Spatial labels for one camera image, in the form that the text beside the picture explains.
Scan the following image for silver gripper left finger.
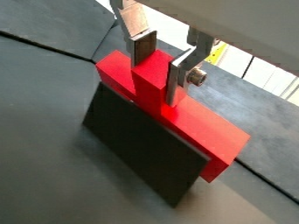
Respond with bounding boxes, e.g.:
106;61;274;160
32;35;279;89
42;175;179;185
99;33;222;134
110;0;157;67

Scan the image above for red E-shaped block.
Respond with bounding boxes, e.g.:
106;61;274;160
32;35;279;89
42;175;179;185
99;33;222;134
97;50;250;182

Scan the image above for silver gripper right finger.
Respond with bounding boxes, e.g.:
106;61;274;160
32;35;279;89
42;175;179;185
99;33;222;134
166;27;215;107

